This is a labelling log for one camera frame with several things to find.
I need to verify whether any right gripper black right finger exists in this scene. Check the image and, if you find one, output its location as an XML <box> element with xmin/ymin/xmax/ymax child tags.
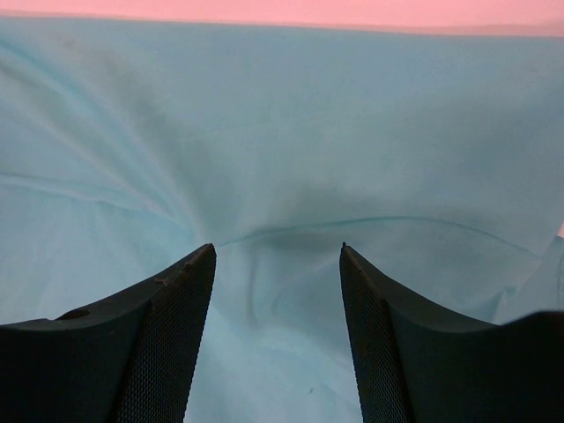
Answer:
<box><xmin>339</xmin><ymin>246</ymin><xmax>563</xmax><ymax>422</ymax></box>

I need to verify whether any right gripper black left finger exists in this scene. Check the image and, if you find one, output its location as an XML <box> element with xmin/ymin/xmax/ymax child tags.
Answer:
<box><xmin>1</xmin><ymin>244</ymin><xmax>216</xmax><ymax>422</ymax></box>

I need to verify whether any teal t shirt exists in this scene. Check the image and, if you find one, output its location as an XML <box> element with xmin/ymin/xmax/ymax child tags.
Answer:
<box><xmin>1</xmin><ymin>16</ymin><xmax>563</xmax><ymax>422</ymax></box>

